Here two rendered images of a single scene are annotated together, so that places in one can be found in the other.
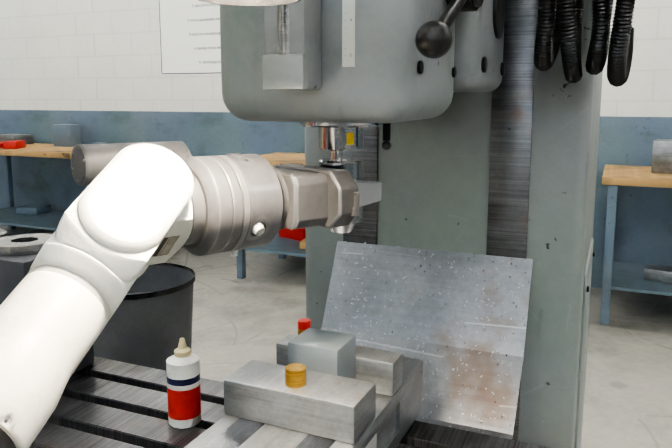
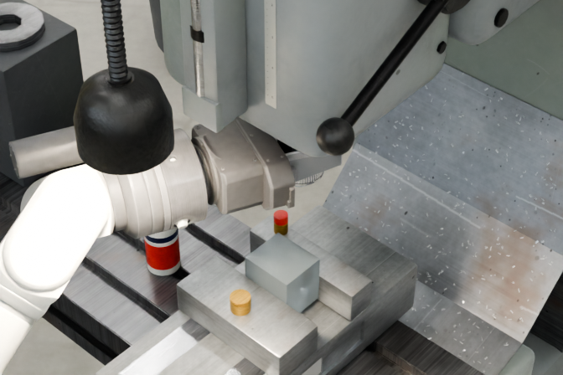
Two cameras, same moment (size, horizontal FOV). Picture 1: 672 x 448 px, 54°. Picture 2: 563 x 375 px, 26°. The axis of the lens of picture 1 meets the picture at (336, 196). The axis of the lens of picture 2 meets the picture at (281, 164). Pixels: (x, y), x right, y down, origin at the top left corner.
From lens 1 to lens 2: 0.72 m
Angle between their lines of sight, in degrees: 36
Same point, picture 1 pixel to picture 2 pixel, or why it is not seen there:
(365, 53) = (285, 102)
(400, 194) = not seen: hidden behind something
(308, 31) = (223, 81)
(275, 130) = not seen: outside the picture
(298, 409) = (235, 336)
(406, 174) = not seen: outside the picture
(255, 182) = (178, 188)
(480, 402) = (502, 295)
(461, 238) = (539, 91)
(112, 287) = (33, 311)
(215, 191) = (133, 204)
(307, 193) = (237, 187)
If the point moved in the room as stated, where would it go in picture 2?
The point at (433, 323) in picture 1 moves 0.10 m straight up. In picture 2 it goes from (481, 184) to (490, 120)
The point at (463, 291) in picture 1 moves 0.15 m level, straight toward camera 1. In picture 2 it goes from (524, 158) to (475, 234)
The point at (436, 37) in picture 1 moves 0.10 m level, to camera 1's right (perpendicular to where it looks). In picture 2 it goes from (329, 147) to (457, 175)
